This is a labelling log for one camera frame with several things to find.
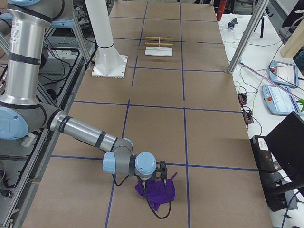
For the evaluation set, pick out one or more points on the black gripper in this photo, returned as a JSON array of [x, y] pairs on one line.
[[149, 179]]

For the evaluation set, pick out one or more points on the purple microfibre towel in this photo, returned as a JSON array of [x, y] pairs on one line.
[[156, 193]]

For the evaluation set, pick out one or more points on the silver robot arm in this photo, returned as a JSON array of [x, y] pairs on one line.
[[21, 112]]

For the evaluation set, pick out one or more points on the white towel rack base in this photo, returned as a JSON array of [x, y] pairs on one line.
[[158, 51]]

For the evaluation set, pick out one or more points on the front wooden rack rod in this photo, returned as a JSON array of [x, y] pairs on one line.
[[156, 44]]

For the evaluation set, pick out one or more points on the black monitor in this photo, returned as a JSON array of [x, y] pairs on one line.
[[286, 143]]

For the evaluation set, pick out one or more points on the near teach pendant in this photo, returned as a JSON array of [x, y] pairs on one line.
[[279, 102]]

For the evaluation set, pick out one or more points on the teach pendant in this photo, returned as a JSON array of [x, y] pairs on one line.
[[284, 74], [279, 102]]

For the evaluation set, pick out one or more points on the far teach pendant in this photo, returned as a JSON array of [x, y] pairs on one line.
[[284, 74]]

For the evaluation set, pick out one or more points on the folded dark blue umbrella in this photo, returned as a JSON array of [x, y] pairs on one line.
[[232, 23]]

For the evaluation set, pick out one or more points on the red cylinder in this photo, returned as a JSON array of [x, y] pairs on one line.
[[221, 9]]

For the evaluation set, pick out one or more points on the wooden beam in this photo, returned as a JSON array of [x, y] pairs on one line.
[[294, 43]]

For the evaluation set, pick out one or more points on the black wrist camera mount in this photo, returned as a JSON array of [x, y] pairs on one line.
[[161, 170]]

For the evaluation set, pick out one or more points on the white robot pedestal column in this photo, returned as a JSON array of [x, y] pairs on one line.
[[108, 61]]

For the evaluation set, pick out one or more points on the aluminium frame post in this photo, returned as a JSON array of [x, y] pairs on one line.
[[253, 22]]

